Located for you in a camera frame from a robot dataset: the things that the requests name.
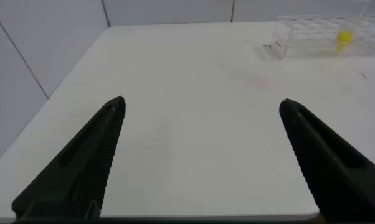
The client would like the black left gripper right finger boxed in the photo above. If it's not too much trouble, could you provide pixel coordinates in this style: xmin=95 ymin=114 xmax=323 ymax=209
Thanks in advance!
xmin=278 ymin=98 xmax=375 ymax=222

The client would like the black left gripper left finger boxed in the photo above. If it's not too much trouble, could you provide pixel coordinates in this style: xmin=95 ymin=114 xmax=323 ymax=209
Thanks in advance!
xmin=11 ymin=95 xmax=126 ymax=220

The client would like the test tube with yellow pigment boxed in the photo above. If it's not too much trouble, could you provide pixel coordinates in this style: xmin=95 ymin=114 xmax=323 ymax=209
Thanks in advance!
xmin=334 ymin=0 xmax=371 ymax=52

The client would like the clear plastic test tube rack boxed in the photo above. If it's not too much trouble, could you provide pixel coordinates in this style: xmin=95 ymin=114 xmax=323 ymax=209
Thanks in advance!
xmin=270 ymin=11 xmax=375 ymax=60

